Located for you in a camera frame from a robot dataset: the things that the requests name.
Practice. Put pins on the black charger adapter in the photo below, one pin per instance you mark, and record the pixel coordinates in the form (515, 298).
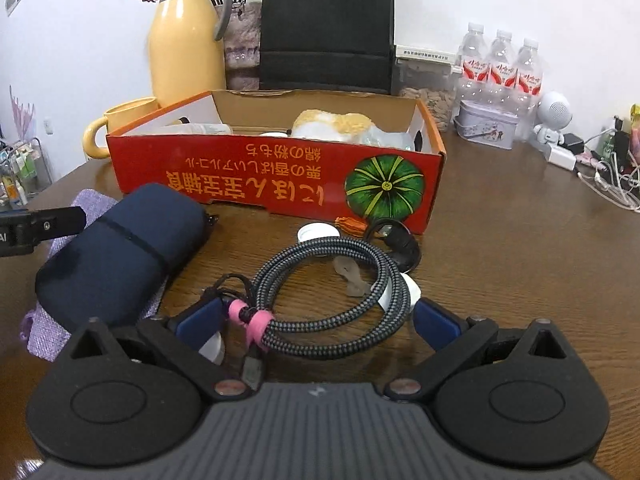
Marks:
(575, 142)

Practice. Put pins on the purple fabric pouch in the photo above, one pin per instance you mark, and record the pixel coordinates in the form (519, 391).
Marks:
(42, 335)

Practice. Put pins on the white wall outlet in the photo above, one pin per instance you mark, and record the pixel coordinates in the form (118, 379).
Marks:
(49, 126)

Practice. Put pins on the black upright gadget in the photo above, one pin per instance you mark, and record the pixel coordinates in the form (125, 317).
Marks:
(621, 142)

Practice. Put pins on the yellow ceramic mug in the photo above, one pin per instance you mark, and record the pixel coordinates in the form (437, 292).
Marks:
(130, 112)

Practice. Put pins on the white plug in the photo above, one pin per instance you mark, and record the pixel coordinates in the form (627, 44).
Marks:
(407, 290)

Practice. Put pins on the red cardboard box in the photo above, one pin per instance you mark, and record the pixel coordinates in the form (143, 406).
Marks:
(225, 170)

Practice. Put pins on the white round cap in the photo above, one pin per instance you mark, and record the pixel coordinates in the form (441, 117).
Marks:
(316, 233)

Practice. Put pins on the fuzzy pink purple vase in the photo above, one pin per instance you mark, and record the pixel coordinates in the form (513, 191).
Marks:
(242, 50)

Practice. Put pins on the grey tin box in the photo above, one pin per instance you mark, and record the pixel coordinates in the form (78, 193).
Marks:
(485, 127)

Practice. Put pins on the yellow white plush toy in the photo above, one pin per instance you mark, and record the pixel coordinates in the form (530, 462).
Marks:
(345, 122)

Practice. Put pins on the red orange tassel charm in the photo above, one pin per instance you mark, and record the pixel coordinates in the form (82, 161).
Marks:
(350, 225)

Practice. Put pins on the navy blue zip case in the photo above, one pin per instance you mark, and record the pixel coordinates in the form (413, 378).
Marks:
(115, 255)

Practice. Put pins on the white charger adapter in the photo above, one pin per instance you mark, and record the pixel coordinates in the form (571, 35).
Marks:
(562, 157)

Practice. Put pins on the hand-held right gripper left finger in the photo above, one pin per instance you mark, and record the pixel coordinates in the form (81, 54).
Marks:
(200, 322)

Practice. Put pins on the clear plastic bag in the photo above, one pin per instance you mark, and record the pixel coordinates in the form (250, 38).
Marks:
(390, 137)

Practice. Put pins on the clear container with seeds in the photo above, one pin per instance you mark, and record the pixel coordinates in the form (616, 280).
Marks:
(430, 105)

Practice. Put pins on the metal storage cart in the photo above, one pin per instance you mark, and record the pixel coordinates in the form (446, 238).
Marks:
(25, 175)

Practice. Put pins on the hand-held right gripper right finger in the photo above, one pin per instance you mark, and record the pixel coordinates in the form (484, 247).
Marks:
(436, 324)

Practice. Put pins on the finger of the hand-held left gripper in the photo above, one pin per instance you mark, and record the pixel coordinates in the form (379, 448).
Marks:
(60, 224)

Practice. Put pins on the white robot toy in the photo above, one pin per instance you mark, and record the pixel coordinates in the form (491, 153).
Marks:
(555, 110)

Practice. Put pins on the translucent plastic piece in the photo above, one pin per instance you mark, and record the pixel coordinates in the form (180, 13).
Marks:
(350, 277)

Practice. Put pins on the pink yellow snack bag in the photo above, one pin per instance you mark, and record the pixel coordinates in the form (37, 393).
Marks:
(636, 130)

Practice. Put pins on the purple flower wall sticker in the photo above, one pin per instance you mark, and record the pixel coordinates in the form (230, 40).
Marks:
(22, 115)

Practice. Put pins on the yellow thermos jug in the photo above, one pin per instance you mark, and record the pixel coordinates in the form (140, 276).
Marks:
(185, 50)

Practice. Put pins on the black paper bag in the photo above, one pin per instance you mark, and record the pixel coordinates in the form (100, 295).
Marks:
(325, 25)

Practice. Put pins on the white squeeze bottle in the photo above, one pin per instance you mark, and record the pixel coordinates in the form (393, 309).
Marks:
(205, 129)

